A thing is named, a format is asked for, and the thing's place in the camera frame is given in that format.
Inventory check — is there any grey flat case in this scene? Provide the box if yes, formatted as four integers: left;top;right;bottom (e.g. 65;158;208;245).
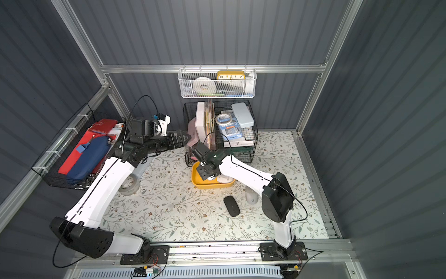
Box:
132;158;153;179

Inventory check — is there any blue pencil case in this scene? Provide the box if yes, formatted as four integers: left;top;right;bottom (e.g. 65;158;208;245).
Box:
66;136;111;185

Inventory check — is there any black wire desk organizer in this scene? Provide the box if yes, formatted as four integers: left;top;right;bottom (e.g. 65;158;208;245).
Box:
183;100;259;167

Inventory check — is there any light blue pencil box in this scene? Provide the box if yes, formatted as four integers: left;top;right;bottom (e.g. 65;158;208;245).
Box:
231;102;255;129

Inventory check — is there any clear tape roll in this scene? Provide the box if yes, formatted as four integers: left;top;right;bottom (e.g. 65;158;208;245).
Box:
216;113;232;126

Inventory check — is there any black mouse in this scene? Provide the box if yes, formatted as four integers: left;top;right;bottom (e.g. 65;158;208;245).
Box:
224;195;240;217

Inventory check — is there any white tape roll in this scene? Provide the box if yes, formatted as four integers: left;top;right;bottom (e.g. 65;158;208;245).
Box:
192;77;217;95

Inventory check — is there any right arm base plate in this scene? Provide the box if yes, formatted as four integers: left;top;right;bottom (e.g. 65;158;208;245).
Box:
259;242;308;262

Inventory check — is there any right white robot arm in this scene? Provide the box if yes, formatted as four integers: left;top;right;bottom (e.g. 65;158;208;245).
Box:
192;143;296;249

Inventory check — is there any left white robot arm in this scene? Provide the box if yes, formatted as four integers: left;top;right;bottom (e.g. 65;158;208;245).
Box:
50;130;191;259

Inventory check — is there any white mouse with orange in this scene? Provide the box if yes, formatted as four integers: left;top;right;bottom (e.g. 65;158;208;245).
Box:
217;175;234;184

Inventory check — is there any yellow storage box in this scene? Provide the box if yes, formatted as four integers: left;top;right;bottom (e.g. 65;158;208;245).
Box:
191;162;235;189

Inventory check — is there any blue calculator package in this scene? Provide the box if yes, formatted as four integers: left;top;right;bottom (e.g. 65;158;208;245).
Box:
218;117;243;142

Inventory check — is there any black wire side basket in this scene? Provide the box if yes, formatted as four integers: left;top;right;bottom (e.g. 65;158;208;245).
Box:
32;105;125;190

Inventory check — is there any grey mouse with logo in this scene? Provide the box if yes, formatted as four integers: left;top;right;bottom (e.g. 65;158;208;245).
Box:
245;186;259;205

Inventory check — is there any white upright box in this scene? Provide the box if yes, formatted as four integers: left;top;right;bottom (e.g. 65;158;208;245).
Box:
195;102;206;143

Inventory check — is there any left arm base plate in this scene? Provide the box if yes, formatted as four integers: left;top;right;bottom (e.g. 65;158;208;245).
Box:
120;245;170;266

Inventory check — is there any pink case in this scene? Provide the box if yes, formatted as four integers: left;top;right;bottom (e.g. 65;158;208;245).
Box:
187;117;199;147

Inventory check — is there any red folder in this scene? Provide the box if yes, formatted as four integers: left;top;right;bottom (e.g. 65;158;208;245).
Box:
58;119;118;175

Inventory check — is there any white mesh hanging basket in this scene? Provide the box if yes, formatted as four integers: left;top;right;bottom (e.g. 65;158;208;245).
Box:
178;67;257;99

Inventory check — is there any yellow clock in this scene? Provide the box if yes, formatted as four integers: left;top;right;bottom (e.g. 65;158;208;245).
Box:
217;70;246;80

